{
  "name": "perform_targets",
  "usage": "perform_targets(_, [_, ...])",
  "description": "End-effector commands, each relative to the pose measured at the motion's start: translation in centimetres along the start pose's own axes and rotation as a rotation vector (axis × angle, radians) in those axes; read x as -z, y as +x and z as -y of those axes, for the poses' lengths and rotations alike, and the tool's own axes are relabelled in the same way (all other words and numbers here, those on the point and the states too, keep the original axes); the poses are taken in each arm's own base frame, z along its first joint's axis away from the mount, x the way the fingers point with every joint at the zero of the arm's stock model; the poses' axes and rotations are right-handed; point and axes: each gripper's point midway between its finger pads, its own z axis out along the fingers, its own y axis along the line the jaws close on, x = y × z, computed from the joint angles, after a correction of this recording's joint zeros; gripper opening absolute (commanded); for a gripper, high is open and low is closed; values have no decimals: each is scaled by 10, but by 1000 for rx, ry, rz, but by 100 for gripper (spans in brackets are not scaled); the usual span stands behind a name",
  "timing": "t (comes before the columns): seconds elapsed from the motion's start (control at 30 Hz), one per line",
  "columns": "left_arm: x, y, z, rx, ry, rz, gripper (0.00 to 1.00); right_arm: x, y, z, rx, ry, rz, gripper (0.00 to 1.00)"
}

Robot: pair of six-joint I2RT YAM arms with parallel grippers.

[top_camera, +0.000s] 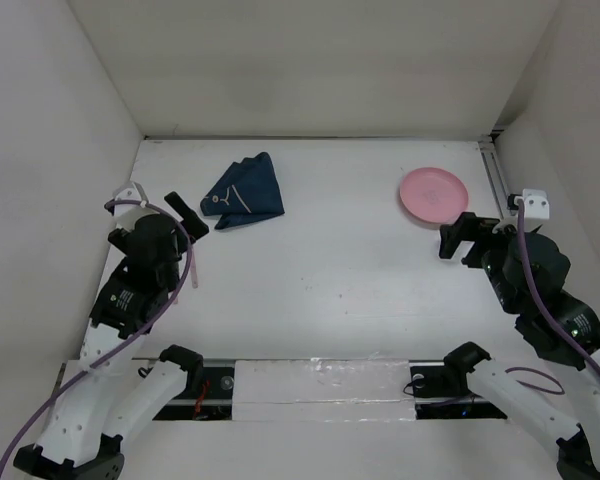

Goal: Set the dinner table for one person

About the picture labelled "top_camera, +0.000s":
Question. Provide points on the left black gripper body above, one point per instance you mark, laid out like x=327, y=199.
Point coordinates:
x=174, y=276

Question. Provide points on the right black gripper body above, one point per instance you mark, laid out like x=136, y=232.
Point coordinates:
x=493, y=257

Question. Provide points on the pink handled knife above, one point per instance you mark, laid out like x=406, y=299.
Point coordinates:
x=193, y=270

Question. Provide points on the pink plastic plate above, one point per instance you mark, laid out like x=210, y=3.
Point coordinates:
x=433, y=195

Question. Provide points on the navy blue placemat cloth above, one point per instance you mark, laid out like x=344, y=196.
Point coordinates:
x=248, y=192

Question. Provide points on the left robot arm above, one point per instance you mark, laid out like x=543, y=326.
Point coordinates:
x=92, y=420

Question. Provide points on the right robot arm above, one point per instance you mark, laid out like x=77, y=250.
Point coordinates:
x=527, y=272

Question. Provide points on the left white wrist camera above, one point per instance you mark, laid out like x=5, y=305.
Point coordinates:
x=127, y=197

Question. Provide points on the aluminium rail right side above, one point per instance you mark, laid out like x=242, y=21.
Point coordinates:
x=495, y=174

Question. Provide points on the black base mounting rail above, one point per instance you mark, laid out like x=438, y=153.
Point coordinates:
x=211, y=400

